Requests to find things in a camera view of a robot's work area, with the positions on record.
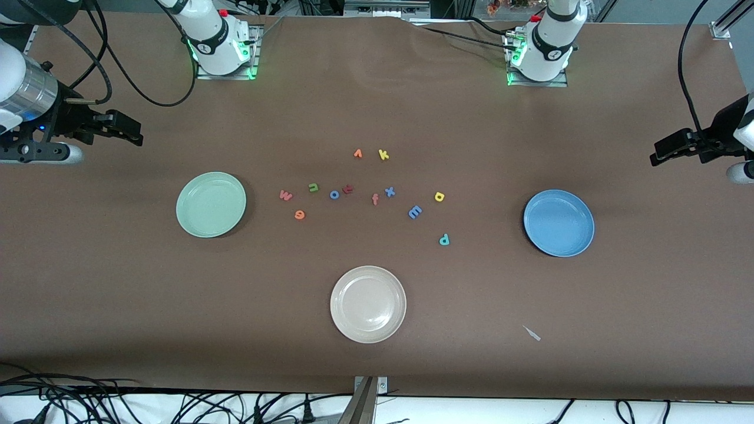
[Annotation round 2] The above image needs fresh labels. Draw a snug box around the green plate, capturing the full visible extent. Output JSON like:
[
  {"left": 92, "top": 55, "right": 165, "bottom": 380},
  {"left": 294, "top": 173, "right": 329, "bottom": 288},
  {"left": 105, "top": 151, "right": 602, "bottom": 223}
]
[{"left": 176, "top": 171, "right": 247, "bottom": 239}]

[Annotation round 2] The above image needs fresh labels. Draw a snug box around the blue plate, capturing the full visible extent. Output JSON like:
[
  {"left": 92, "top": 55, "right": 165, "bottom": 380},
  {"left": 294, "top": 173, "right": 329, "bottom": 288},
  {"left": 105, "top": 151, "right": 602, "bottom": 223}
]
[{"left": 523, "top": 189, "right": 596, "bottom": 258}]

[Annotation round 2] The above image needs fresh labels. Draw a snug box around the brown paper table cover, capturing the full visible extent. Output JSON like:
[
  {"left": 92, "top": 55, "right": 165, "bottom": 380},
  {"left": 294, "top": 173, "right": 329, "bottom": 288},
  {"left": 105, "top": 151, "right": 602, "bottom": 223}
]
[{"left": 0, "top": 12, "right": 754, "bottom": 402}]

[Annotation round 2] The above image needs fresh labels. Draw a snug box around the orange brown object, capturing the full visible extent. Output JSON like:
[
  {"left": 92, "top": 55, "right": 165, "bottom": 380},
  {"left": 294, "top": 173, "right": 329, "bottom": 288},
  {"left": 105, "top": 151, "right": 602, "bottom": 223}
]
[{"left": 486, "top": 0, "right": 531, "bottom": 15}]

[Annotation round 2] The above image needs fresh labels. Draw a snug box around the grey metal box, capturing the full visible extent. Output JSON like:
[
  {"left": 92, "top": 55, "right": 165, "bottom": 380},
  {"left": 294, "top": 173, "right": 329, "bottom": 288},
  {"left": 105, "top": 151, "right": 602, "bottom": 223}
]
[{"left": 343, "top": 0, "right": 431, "bottom": 18}]

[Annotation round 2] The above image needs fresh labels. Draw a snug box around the beige plate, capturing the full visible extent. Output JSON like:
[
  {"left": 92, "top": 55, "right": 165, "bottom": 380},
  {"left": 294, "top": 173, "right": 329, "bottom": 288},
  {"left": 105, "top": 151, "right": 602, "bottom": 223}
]
[{"left": 330, "top": 266, "right": 407, "bottom": 344}]

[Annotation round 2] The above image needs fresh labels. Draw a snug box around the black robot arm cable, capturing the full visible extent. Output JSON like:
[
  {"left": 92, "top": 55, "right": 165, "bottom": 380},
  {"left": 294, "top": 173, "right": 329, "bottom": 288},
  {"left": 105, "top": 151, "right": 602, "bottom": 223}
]
[
  {"left": 16, "top": 0, "right": 114, "bottom": 105},
  {"left": 82, "top": 0, "right": 199, "bottom": 108},
  {"left": 677, "top": 0, "right": 711, "bottom": 135}
]

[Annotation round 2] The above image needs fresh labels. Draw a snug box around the aluminium frame profile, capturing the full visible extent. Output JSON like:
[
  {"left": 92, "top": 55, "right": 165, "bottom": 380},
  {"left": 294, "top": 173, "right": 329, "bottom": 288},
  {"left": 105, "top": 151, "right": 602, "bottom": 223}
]
[{"left": 709, "top": 0, "right": 754, "bottom": 41}]

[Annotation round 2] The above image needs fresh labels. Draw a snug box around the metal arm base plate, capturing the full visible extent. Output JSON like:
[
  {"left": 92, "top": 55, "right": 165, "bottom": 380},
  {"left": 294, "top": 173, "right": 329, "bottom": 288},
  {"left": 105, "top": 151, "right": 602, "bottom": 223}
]
[
  {"left": 505, "top": 32, "right": 570, "bottom": 88},
  {"left": 196, "top": 25, "right": 261, "bottom": 81}
]

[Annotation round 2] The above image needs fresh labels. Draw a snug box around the thin black table cable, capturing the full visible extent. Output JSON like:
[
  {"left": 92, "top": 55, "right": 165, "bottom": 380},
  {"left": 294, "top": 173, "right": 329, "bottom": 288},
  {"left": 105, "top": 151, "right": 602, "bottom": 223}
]
[{"left": 421, "top": 26, "right": 512, "bottom": 45}]

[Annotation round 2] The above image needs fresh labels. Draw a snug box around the grey camera post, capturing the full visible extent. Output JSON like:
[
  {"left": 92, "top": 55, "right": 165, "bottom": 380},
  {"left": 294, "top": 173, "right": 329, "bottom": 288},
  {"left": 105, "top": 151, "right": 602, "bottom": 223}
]
[{"left": 338, "top": 377, "right": 378, "bottom": 424}]

